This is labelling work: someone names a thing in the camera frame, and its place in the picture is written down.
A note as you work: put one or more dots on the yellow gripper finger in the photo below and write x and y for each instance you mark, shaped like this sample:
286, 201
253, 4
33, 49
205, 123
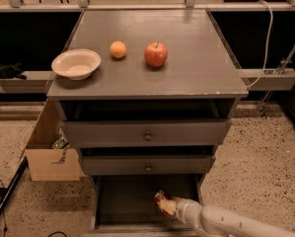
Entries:
169, 207

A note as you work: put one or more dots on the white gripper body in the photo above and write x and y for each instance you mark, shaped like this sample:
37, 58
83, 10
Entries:
184, 210

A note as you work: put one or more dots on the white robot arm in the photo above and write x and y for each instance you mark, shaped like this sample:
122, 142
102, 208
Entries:
216, 221

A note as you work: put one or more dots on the grey middle drawer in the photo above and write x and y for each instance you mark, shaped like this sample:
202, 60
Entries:
146, 165

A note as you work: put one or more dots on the grey open bottom drawer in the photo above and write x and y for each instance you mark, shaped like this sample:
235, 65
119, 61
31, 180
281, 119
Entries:
125, 207

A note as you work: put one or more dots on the grey top drawer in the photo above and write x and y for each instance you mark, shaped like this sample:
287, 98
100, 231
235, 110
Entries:
91, 134

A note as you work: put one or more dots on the grey wooden drawer cabinet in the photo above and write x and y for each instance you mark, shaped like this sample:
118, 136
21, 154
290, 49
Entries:
198, 81

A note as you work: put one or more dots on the cardboard box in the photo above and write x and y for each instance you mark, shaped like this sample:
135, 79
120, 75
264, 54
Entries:
50, 158

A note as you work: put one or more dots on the red apple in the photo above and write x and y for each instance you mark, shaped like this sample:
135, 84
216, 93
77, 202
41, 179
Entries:
155, 54

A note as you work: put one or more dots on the orange fruit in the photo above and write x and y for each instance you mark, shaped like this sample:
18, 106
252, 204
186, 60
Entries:
118, 49

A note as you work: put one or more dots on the white bowl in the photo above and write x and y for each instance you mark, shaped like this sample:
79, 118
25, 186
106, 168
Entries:
76, 64

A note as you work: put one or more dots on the black floor bar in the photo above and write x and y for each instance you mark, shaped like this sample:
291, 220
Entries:
6, 193

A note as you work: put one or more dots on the black bag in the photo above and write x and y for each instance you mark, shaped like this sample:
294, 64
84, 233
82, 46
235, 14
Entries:
10, 71

